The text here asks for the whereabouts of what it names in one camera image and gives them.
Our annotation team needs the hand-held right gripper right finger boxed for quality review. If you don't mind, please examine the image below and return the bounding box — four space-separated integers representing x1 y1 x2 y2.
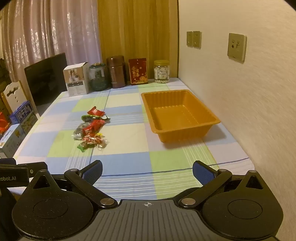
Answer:
180 161 269 208

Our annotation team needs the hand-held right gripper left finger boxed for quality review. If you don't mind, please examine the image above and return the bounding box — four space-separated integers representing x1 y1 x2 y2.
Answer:
30 160 117 208

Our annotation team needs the large red snack packet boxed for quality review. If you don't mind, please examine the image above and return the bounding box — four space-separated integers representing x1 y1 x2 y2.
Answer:
83 119 104 135

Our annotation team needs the long green snack packet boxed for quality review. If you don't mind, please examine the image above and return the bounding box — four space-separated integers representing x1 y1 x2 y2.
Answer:
81 114 111 122

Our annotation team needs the red candy packet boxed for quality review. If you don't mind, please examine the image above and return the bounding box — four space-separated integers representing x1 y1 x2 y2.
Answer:
87 106 105 116

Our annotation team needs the orange plastic tray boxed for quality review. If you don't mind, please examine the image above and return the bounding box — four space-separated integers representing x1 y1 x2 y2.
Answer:
141 89 221 143

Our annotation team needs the blue white box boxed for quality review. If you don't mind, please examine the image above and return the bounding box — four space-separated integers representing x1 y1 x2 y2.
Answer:
0 124 26 158

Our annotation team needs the red bag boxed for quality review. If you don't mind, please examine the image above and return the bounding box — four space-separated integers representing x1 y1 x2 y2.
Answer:
0 112 11 133

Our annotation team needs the blue printed box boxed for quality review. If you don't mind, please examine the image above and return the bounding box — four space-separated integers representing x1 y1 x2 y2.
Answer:
10 101 38 135

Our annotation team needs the white chair back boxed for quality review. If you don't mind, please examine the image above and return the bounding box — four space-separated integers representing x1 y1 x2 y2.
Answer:
1 80 28 114

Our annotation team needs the dark wooden furniture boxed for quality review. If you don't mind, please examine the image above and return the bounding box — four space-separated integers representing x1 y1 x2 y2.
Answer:
0 58 11 112

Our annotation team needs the black monitor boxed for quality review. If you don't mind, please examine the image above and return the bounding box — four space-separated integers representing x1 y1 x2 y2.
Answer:
24 53 68 116

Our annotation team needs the white cardboard box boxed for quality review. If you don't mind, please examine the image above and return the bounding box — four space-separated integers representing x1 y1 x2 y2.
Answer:
63 62 90 97

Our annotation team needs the green glass jar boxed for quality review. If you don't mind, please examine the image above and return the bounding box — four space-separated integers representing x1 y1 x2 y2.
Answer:
88 62 109 91

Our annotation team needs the brown metal thermos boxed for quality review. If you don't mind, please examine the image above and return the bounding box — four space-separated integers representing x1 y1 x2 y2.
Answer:
106 56 127 89

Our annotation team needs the glass jar yellow lid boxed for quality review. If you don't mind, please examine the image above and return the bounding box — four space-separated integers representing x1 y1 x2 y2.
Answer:
154 60 170 84

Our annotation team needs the red gift box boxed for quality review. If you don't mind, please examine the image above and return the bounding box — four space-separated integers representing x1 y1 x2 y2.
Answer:
128 58 148 86

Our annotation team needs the sheer pink curtain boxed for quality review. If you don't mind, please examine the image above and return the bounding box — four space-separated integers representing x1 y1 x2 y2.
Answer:
0 0 102 88

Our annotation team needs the yellow brown curtain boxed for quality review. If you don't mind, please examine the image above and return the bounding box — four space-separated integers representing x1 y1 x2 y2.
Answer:
97 0 179 79

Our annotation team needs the beige network wall socket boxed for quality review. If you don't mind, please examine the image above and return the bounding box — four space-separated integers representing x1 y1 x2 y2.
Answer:
227 33 247 63

